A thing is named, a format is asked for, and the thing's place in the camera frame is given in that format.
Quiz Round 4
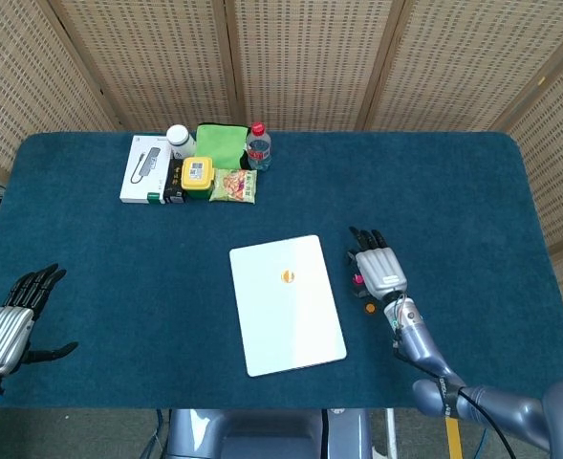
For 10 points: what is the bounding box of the yellow floor tape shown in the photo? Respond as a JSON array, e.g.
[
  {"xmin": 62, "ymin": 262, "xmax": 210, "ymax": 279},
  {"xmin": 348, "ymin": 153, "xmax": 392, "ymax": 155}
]
[{"xmin": 445, "ymin": 415, "xmax": 464, "ymax": 459}]

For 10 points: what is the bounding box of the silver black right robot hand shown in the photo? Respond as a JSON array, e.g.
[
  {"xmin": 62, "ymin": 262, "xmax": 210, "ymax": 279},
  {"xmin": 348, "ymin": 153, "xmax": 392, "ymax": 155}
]
[{"xmin": 346, "ymin": 226, "xmax": 409, "ymax": 302}]

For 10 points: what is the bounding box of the green container yellow lid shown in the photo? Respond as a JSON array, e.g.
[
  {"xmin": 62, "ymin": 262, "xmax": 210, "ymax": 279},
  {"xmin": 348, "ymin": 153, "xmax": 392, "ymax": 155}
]
[{"xmin": 180, "ymin": 156, "xmax": 217, "ymax": 201}]

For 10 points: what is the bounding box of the dark blue table mat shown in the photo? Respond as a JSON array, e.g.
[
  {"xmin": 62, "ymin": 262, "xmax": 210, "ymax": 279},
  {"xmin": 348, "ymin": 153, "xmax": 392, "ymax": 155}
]
[{"xmin": 0, "ymin": 131, "xmax": 563, "ymax": 411}]

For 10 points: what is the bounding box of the white adapter product box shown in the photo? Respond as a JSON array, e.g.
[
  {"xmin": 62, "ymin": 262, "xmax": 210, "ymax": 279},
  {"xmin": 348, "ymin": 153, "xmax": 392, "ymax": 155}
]
[{"xmin": 119, "ymin": 135, "xmax": 175, "ymax": 206}]

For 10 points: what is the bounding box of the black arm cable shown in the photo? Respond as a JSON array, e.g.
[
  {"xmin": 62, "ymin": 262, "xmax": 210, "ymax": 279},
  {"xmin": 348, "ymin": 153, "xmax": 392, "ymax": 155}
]
[{"xmin": 390, "ymin": 295, "xmax": 557, "ymax": 454}]

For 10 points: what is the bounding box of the white table leg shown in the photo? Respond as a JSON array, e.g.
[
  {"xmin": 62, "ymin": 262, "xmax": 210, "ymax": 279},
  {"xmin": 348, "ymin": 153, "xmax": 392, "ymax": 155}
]
[{"xmin": 384, "ymin": 408, "xmax": 400, "ymax": 459}]

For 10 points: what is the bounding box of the clear bottle red cap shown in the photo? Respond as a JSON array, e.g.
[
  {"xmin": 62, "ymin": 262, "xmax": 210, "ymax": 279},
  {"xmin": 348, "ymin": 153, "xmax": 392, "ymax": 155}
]
[{"xmin": 245, "ymin": 121, "xmax": 272, "ymax": 172}]

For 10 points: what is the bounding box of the green snack bag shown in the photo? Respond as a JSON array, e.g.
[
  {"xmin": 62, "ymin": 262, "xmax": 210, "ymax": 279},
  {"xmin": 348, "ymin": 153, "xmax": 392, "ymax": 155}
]
[{"xmin": 208, "ymin": 168, "xmax": 259, "ymax": 205}]

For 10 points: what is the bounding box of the small black box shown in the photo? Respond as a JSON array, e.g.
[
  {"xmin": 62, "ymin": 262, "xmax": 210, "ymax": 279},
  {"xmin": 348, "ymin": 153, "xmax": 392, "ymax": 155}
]
[{"xmin": 162, "ymin": 159, "xmax": 188, "ymax": 205}]

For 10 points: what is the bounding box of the white rectangular board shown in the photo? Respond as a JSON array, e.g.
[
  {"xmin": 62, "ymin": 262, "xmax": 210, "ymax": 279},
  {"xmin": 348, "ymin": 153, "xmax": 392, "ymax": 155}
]
[{"xmin": 228, "ymin": 234, "xmax": 348, "ymax": 378}]

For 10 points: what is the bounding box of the white round jar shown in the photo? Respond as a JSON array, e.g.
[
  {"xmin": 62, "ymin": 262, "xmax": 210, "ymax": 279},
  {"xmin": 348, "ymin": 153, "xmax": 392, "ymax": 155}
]
[{"xmin": 165, "ymin": 124, "xmax": 197, "ymax": 160}]

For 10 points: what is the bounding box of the woven folding screen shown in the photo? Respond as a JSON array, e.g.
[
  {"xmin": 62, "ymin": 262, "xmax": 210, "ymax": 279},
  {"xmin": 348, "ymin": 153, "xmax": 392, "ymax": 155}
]
[{"xmin": 0, "ymin": 0, "xmax": 563, "ymax": 383}]

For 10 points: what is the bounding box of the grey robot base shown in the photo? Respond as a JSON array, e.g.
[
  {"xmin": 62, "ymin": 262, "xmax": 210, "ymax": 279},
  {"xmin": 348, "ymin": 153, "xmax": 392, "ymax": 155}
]
[{"xmin": 165, "ymin": 408, "xmax": 373, "ymax": 459}]

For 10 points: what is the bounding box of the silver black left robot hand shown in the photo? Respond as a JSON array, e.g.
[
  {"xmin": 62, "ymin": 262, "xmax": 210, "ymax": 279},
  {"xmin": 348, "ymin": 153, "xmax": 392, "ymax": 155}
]
[{"xmin": 0, "ymin": 263, "xmax": 80, "ymax": 379}]

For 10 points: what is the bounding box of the green folded cloth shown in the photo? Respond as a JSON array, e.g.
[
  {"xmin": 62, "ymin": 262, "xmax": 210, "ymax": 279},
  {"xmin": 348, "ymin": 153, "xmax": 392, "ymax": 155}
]
[{"xmin": 194, "ymin": 122, "xmax": 248, "ymax": 171}]

